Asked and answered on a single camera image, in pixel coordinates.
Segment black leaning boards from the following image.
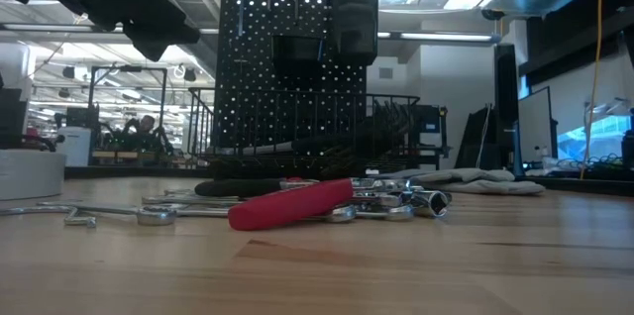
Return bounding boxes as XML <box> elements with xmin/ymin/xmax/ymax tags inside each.
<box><xmin>454</xmin><ymin>104</ymin><xmax>496</xmax><ymax>170</ymax></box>

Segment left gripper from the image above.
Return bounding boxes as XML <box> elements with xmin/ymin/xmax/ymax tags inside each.
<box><xmin>121</xmin><ymin>2</ymin><xmax>202</xmax><ymax>63</ymax></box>

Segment yellow cable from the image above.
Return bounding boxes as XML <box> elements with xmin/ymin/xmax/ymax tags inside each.
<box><xmin>581</xmin><ymin>0</ymin><xmax>606</xmax><ymax>180</ymax></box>

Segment black-handled pliers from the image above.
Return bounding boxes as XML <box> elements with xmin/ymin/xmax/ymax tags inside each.
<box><xmin>194</xmin><ymin>178</ymin><xmax>286</xmax><ymax>199</ymax></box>

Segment white panel black frame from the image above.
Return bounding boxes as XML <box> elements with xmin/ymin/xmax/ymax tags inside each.
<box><xmin>517</xmin><ymin>85</ymin><xmax>560</xmax><ymax>163</ymax></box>

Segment black wire basket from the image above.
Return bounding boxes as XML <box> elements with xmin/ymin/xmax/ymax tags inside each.
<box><xmin>186</xmin><ymin>87</ymin><xmax>421</xmax><ymax>177</ymax></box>

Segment short black bin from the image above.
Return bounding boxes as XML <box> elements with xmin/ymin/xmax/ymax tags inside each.
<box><xmin>270</xmin><ymin>35</ymin><xmax>326</xmax><ymax>76</ymax></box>

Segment black equipment cart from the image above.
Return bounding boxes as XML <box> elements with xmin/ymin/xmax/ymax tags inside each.
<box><xmin>405</xmin><ymin>104</ymin><xmax>452</xmax><ymax>170</ymax></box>

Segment grey striped work glove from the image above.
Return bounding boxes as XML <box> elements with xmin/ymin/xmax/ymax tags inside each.
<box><xmin>369</xmin><ymin>166</ymin><xmax>546</xmax><ymax>196</ymax></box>

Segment white column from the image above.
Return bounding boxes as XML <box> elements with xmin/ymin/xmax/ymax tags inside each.
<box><xmin>0</xmin><ymin>42</ymin><xmax>37</xmax><ymax>89</ymax></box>

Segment red-handled pliers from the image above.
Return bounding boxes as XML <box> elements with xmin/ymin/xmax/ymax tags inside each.
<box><xmin>227</xmin><ymin>178</ymin><xmax>355</xmax><ymax>233</ymax></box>

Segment tall black bin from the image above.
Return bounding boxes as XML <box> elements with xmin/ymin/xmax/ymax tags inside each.
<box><xmin>330</xmin><ymin>0</ymin><xmax>380</xmax><ymax>66</ymax></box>

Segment black metal pegboard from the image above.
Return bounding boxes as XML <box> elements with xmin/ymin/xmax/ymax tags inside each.
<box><xmin>217</xmin><ymin>0</ymin><xmax>370</xmax><ymax>177</ymax></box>

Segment blue lit screen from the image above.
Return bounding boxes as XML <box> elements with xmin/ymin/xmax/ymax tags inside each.
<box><xmin>557</xmin><ymin>115</ymin><xmax>634</xmax><ymax>162</ymax></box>

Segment person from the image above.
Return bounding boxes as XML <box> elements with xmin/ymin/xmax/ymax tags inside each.
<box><xmin>122</xmin><ymin>114</ymin><xmax>172</xmax><ymax>153</ymax></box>

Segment white box appliance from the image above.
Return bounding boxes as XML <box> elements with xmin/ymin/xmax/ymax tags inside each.
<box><xmin>56</xmin><ymin>125</ymin><xmax>94</xmax><ymax>167</ymax></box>

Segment chrome socket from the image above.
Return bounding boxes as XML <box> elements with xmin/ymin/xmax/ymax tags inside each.
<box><xmin>349</xmin><ymin>178</ymin><xmax>415</xmax><ymax>195</ymax></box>

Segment black box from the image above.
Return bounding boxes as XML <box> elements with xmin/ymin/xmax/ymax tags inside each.
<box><xmin>0</xmin><ymin>87</ymin><xmax>29</xmax><ymax>151</ymax></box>

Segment ceiling light strip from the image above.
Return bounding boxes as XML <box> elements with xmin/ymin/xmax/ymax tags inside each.
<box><xmin>378</xmin><ymin>31</ymin><xmax>496</xmax><ymax>43</ymax></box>
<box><xmin>0</xmin><ymin>22</ymin><xmax>125</xmax><ymax>34</ymax></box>

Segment tangled cable bundle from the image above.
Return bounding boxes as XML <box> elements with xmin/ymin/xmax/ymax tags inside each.
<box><xmin>557</xmin><ymin>154</ymin><xmax>634</xmax><ymax>180</ymax></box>

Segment black metal stand frame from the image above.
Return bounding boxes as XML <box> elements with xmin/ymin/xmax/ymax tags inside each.
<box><xmin>87</xmin><ymin>63</ymin><xmax>168</xmax><ymax>131</ymax></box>

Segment white masking tape roll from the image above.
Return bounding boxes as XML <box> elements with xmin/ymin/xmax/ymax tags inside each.
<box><xmin>0</xmin><ymin>150</ymin><xmax>67</xmax><ymax>201</ymax></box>

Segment black tall column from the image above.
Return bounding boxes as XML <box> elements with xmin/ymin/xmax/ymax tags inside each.
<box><xmin>493</xmin><ymin>43</ymin><xmax>521</xmax><ymax>160</ymax></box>

